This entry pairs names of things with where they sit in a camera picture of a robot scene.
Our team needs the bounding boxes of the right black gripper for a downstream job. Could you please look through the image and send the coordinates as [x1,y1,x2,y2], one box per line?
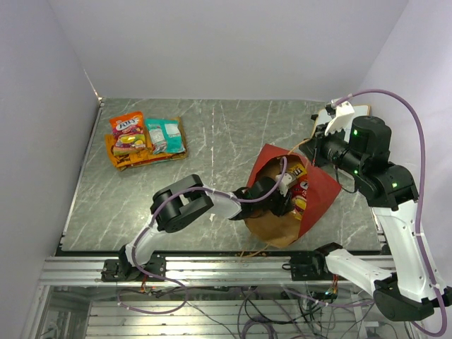
[299,121,364,177]

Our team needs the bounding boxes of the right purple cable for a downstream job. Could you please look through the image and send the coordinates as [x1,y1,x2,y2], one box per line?
[333,88,448,336]

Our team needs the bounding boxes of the teal snack packet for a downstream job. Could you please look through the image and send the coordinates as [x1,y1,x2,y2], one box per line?
[145,119,186,155]

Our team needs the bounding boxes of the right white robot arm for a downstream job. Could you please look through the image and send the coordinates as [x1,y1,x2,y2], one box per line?
[299,116,451,321]

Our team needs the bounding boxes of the red snack packet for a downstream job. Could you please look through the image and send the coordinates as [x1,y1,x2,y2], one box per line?
[290,180,309,200]

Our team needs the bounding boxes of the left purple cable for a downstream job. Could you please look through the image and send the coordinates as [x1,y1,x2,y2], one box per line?
[125,156,289,280]

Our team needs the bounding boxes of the loose wires under table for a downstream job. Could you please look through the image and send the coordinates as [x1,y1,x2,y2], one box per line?
[116,275,389,339]

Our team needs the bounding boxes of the orange Kettle chip bag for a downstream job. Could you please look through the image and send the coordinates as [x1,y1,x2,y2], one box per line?
[104,134,189,171]

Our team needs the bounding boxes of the yellow M&M's packet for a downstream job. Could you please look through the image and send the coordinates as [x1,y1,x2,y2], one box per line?
[287,163,307,182]

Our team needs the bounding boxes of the Fox's fruits candy bag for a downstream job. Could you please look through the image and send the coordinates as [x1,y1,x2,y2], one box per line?
[109,111,146,156]
[290,198,307,220]

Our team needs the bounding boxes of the purple cable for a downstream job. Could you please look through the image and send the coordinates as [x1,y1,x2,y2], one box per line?
[125,156,289,280]
[333,88,448,336]

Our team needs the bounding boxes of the Doritos chip bag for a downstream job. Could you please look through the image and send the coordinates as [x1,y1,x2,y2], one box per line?
[116,117,189,172]

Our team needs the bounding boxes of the white notepad board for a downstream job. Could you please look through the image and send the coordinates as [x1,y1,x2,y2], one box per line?
[309,104,372,142]

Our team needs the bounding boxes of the aluminium rail frame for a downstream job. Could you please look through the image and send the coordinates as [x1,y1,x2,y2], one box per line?
[38,252,417,339]

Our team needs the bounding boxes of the red brown paper bag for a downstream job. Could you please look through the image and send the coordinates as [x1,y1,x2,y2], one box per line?
[245,144,341,249]

